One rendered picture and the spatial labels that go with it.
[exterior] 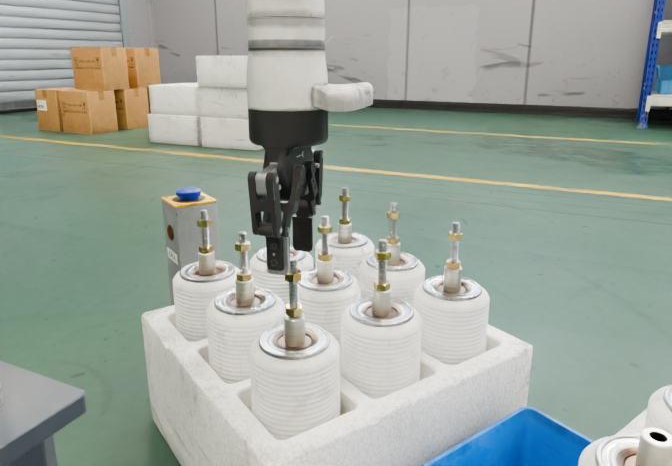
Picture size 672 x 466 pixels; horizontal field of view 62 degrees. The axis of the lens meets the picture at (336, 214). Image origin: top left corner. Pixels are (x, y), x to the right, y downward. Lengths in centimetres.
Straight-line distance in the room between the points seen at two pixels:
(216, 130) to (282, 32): 298
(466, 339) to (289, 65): 41
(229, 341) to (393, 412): 20
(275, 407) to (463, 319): 26
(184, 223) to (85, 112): 348
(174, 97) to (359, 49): 295
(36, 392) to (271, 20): 35
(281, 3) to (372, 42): 564
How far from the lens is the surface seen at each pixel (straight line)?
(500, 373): 75
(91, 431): 96
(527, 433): 78
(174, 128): 368
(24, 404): 48
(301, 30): 50
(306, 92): 50
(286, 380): 57
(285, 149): 50
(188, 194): 93
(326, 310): 72
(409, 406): 64
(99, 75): 444
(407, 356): 65
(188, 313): 78
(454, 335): 72
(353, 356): 65
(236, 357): 68
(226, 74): 339
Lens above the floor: 54
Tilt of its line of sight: 16 degrees down
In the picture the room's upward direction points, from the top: straight up
